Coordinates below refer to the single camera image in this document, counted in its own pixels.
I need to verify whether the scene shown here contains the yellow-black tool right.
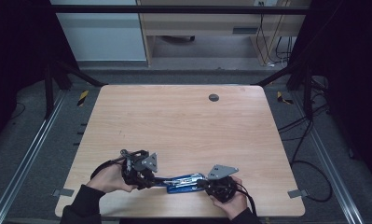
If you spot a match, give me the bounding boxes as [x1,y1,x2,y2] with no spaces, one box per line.
[276,91,295,106]

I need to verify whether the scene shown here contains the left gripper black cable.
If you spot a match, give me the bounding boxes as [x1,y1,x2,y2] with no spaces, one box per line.
[90,157,128,181]

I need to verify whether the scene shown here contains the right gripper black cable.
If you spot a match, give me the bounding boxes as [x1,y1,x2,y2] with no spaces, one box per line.
[234,182,258,217]

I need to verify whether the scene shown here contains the person's right hand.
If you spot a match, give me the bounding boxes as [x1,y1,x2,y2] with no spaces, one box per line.
[209,175,249,220]

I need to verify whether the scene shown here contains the grey table corner bracket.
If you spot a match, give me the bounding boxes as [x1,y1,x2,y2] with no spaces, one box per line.
[51,188,76,198]
[287,189,310,200]

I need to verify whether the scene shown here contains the light wooden desk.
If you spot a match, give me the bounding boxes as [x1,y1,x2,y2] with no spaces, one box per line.
[135,0,312,67]

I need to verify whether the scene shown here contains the white cabinet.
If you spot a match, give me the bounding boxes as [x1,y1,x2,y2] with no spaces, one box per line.
[49,0,147,63]

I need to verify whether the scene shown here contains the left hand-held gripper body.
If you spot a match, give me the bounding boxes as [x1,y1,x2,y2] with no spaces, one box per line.
[120,148,159,190]

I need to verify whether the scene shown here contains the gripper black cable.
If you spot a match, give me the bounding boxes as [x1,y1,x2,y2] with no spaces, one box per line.
[90,157,128,181]
[234,182,258,217]

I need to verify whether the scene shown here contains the black curtain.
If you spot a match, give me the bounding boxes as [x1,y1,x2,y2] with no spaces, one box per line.
[0,0,80,148]
[290,0,372,183]

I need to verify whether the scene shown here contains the thin black floor cable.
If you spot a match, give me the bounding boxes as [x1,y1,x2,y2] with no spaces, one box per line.
[6,102,27,121]

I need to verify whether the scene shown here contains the hanging cables under desk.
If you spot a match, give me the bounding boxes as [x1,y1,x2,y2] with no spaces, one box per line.
[255,1,296,68]

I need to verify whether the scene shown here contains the black frame strut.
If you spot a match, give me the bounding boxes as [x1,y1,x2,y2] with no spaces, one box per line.
[44,60,109,119]
[251,63,314,121]

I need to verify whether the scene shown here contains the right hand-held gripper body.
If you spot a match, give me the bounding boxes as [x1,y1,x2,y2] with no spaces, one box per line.
[201,163,240,204]

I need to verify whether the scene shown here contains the black horizontal frame bar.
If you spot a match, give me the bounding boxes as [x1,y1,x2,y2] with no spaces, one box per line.
[49,4,312,16]

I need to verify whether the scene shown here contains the black floor cable loop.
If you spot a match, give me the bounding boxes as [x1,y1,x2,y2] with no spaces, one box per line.
[290,160,334,203]

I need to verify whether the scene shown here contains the aluminium floor rail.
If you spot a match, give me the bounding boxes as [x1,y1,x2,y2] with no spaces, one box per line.
[0,90,68,224]
[290,91,365,224]

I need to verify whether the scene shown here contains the yellow-handled tool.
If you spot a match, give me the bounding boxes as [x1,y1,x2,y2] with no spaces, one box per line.
[76,90,90,107]

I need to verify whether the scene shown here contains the bundle of black floor cables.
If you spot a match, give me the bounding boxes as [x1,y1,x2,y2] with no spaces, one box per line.
[277,77,331,166]

